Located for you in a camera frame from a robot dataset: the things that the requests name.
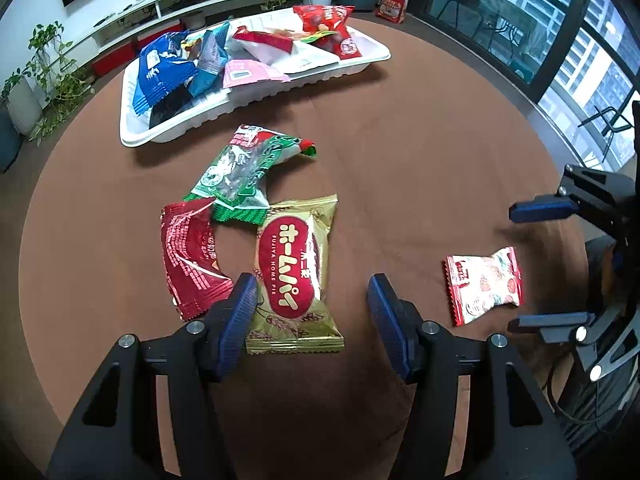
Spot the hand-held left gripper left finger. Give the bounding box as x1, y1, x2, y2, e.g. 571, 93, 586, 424
45, 272, 259, 480

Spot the pink snack packet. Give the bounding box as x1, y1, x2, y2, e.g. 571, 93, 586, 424
221, 58, 292, 88

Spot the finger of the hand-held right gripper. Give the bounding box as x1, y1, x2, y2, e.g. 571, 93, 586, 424
509, 310, 640, 386
509, 162, 637, 241

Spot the light blue chips packet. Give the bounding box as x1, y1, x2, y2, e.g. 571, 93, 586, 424
187, 22, 232, 96

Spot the black snack packet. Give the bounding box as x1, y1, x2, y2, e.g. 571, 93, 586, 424
147, 87, 193, 128

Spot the red storage box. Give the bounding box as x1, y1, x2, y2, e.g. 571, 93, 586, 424
135, 22, 183, 47
92, 42, 136, 77

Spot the trailing vine plant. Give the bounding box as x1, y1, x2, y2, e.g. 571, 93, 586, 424
27, 22, 96, 146

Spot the black cable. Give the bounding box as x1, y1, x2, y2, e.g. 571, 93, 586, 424
547, 360, 628, 426

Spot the strawberry print snack packet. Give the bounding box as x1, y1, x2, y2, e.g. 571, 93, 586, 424
444, 246, 524, 327

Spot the gold packet with red label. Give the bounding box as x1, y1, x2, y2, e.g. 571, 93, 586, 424
245, 194, 346, 356

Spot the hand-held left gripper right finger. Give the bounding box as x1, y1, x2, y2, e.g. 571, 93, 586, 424
366, 273, 578, 480

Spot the red gift bag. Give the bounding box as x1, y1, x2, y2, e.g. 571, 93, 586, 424
375, 0, 407, 24

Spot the white pouch with red stripe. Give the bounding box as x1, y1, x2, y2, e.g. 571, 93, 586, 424
231, 25, 341, 73

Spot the red chocolate ball packet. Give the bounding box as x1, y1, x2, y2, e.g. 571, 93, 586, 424
292, 4, 362, 61

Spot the dark red foil packet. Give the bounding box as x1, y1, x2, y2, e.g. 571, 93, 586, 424
160, 197, 236, 322

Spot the blue roll cake packet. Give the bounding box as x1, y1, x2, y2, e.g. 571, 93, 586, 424
131, 31, 198, 116

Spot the green snack packet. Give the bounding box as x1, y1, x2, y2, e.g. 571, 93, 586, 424
184, 124, 318, 226

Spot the white plastic tray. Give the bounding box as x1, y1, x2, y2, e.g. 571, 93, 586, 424
120, 7, 392, 148

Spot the plant in ribbed white pot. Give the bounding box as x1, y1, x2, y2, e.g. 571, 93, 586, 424
2, 72, 42, 136

